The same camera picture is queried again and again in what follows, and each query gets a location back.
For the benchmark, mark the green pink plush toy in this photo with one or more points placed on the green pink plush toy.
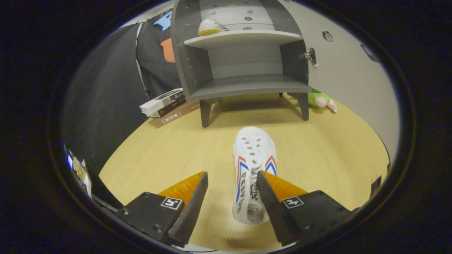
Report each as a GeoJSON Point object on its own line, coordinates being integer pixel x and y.
{"type": "Point", "coordinates": [317, 100]}

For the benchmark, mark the metal door hinge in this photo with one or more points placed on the metal door hinge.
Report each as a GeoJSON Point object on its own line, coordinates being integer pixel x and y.
{"type": "Point", "coordinates": [310, 56]}

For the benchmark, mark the white canvas shoe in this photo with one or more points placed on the white canvas shoe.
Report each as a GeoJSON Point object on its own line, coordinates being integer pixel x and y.
{"type": "Point", "coordinates": [252, 148]}
{"type": "Point", "coordinates": [208, 27]}

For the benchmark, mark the grey shoe cabinet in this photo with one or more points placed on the grey shoe cabinet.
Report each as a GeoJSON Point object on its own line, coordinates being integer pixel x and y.
{"type": "Point", "coordinates": [247, 86]}

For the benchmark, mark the brown book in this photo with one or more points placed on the brown book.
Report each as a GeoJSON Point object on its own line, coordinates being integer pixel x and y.
{"type": "Point", "coordinates": [176, 115]}

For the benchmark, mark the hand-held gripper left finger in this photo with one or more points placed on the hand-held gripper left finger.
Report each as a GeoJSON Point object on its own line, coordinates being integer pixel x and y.
{"type": "Point", "coordinates": [187, 215]}

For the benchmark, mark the black backdrop cloth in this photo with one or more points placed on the black backdrop cloth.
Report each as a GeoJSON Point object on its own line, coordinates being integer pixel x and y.
{"type": "Point", "coordinates": [106, 98]}

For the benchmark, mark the dark book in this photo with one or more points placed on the dark book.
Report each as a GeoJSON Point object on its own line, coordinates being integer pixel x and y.
{"type": "Point", "coordinates": [173, 107]}

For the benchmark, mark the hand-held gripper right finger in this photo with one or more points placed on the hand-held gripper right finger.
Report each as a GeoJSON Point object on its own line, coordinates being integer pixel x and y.
{"type": "Point", "coordinates": [275, 215]}

